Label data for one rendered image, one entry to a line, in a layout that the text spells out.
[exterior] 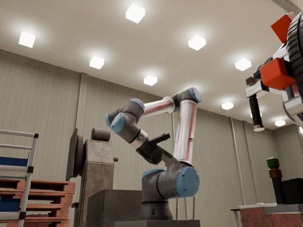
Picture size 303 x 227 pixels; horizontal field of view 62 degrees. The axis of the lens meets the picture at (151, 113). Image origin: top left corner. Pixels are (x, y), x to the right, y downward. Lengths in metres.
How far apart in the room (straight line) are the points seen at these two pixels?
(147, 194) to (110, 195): 2.15
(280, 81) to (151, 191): 0.87
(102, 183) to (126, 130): 4.78
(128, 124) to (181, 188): 0.42
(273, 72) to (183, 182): 0.68
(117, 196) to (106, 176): 2.36
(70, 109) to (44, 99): 1.04
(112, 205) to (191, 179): 2.33
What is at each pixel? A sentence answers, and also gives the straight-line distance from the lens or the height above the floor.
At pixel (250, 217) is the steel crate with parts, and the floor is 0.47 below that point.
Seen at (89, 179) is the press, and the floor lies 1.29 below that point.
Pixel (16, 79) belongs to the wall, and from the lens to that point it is 10.72.
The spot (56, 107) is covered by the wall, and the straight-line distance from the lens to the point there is 10.55.
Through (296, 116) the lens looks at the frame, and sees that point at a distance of 0.99.
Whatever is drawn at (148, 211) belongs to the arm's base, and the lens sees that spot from 1.43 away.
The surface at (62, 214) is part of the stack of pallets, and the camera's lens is 3.53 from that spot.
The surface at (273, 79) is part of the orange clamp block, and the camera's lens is 0.93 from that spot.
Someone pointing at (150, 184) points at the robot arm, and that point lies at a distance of 1.44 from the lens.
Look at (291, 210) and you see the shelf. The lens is 1.28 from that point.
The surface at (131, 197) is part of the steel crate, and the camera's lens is 3.67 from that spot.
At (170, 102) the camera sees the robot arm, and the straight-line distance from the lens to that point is 1.69.
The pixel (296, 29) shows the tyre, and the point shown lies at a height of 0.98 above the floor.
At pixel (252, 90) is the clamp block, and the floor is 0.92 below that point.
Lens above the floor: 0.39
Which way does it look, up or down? 24 degrees up
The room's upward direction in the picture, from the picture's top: 1 degrees counter-clockwise
